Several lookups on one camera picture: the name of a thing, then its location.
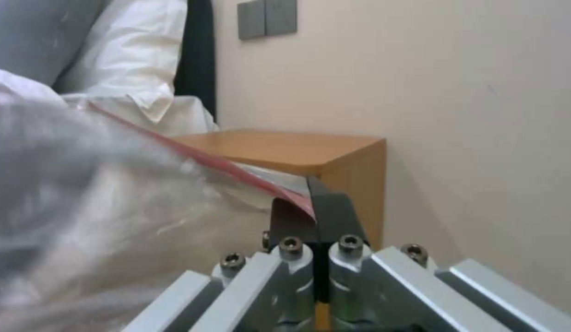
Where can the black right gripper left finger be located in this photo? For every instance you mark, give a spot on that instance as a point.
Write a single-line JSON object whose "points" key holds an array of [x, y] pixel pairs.
{"points": [[248, 290]]}

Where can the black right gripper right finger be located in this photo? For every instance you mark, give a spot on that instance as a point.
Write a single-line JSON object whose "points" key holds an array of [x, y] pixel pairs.
{"points": [[382, 287]]}

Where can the wooden bedside table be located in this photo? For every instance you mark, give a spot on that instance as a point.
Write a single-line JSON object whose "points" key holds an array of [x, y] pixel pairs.
{"points": [[313, 155]]}

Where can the white bed sheet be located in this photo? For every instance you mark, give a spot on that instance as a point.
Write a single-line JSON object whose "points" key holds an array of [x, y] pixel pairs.
{"points": [[188, 114]]}

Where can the dark headboard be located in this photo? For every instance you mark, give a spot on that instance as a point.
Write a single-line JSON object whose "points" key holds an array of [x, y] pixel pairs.
{"points": [[198, 52]]}

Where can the white pillow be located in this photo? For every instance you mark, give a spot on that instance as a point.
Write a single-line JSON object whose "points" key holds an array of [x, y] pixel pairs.
{"points": [[128, 55]]}

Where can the grey pillow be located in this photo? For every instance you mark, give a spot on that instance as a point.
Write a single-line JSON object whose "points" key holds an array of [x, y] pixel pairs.
{"points": [[36, 34]]}

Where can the grey wall switch panel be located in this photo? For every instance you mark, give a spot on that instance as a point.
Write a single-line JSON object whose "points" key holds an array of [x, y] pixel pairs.
{"points": [[266, 18]]}

